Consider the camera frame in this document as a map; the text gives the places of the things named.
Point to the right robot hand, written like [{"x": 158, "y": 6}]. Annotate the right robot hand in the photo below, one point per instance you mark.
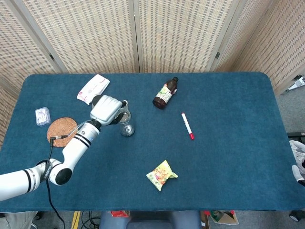
[{"x": 299, "y": 155}]

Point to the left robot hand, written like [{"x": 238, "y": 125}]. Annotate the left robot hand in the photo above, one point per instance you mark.
[{"x": 106, "y": 109}]

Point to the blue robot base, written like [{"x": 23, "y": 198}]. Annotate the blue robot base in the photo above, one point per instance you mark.
[{"x": 147, "y": 220}]

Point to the tall clear glass jar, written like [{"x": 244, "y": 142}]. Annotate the tall clear glass jar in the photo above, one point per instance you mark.
[{"x": 127, "y": 130}]

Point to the black metal bar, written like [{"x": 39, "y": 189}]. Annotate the black metal bar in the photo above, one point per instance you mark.
[{"x": 296, "y": 137}]

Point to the white pink tissue packet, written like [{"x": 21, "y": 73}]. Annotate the white pink tissue packet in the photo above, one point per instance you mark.
[{"x": 93, "y": 89}]

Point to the round woven rattan coaster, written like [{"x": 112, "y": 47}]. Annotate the round woven rattan coaster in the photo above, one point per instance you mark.
[{"x": 60, "y": 128}]

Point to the brown glass bottle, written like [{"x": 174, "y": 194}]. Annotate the brown glass bottle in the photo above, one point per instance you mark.
[{"x": 163, "y": 95}]

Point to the black caster wheel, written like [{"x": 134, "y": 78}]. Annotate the black caster wheel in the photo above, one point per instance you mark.
[{"x": 297, "y": 215}]

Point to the small clear plastic box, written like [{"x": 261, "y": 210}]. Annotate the small clear plastic box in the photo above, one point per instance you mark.
[{"x": 43, "y": 116}]

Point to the white stand leg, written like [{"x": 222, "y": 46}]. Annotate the white stand leg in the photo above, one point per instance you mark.
[{"x": 296, "y": 84}]

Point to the blue table cloth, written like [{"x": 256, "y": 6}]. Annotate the blue table cloth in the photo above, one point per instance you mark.
[{"x": 226, "y": 143}]

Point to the woven folding screen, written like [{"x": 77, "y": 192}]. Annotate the woven folding screen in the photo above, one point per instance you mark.
[{"x": 95, "y": 35}]

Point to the black screen hinge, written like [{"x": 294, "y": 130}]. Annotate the black screen hinge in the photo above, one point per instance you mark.
[
  {"x": 51, "y": 56},
  {"x": 217, "y": 55}
]

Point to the red-capped white marker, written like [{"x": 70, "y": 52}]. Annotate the red-capped white marker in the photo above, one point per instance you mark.
[{"x": 187, "y": 125}]

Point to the yellow-green snack packet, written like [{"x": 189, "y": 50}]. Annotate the yellow-green snack packet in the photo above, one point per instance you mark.
[{"x": 160, "y": 176}]

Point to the cardboard box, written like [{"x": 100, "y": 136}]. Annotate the cardboard box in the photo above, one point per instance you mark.
[{"x": 221, "y": 217}]

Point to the red packet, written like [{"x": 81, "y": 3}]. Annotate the red packet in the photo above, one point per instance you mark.
[{"x": 119, "y": 213}]

